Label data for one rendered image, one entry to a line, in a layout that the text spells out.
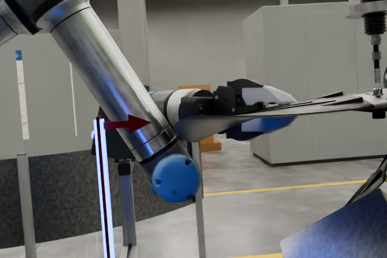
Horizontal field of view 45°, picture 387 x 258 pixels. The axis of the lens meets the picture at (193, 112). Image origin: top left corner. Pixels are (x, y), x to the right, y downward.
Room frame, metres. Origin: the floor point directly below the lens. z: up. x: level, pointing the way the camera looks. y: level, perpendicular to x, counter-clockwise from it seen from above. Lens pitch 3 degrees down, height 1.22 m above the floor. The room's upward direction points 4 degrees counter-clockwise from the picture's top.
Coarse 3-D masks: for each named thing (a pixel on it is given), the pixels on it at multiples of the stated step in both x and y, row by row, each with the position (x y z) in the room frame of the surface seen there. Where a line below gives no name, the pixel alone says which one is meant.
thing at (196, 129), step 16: (336, 96) 0.61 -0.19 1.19; (352, 96) 0.59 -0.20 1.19; (256, 112) 0.56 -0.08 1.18; (272, 112) 0.53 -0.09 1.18; (288, 112) 0.52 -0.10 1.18; (304, 112) 0.52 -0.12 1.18; (320, 112) 0.52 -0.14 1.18; (176, 128) 0.57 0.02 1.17; (192, 128) 0.59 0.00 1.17; (208, 128) 0.63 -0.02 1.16; (224, 128) 0.67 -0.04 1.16
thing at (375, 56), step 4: (376, 44) 0.59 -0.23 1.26; (376, 48) 0.59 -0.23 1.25; (372, 52) 0.59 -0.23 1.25; (376, 52) 0.59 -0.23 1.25; (380, 52) 0.59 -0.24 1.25; (372, 56) 0.59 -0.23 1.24; (376, 56) 0.59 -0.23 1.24; (380, 56) 0.59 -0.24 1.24; (376, 60) 0.59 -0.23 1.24; (376, 64) 0.59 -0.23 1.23; (376, 68) 0.59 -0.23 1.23; (376, 72) 0.59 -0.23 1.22; (376, 76) 0.59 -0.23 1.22; (376, 80) 0.59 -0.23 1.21
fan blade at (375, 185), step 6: (384, 162) 0.70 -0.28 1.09; (378, 168) 0.71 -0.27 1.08; (384, 168) 0.66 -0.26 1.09; (372, 174) 0.73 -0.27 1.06; (378, 174) 0.66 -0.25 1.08; (384, 174) 0.65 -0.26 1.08; (372, 180) 0.66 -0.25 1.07; (378, 180) 0.65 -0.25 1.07; (384, 180) 0.64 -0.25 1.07; (366, 186) 0.68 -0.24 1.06; (372, 186) 0.66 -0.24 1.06; (378, 186) 0.64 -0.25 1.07; (360, 192) 0.70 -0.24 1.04; (366, 192) 0.66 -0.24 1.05; (354, 198) 0.71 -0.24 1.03
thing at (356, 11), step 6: (384, 0) 0.57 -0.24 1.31; (348, 6) 0.59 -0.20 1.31; (354, 6) 0.58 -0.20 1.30; (360, 6) 0.57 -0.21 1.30; (366, 6) 0.57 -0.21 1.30; (372, 6) 0.56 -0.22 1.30; (378, 6) 0.56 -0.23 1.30; (384, 6) 0.56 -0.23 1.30; (348, 12) 0.59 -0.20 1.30; (354, 12) 0.58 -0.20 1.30; (360, 12) 0.57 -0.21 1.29; (366, 12) 0.57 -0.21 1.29; (372, 12) 0.57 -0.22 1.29; (378, 12) 0.57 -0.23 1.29; (384, 12) 0.58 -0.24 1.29; (348, 18) 0.61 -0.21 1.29; (354, 18) 0.62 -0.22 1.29; (360, 18) 0.62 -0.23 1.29
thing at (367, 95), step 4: (360, 92) 0.63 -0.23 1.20; (364, 92) 0.63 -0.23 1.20; (368, 92) 0.63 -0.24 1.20; (372, 92) 0.63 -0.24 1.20; (384, 92) 0.61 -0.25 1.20; (356, 96) 0.62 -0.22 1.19; (364, 96) 0.61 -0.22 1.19; (368, 96) 0.61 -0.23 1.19; (372, 96) 0.60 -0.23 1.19; (380, 96) 0.59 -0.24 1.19; (384, 96) 0.59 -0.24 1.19; (368, 100) 0.58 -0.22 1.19; (372, 100) 0.58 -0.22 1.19; (376, 100) 0.57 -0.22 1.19; (380, 100) 0.57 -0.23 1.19; (384, 100) 0.57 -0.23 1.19; (376, 104) 0.55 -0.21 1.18; (380, 104) 0.55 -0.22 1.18; (384, 104) 0.55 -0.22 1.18
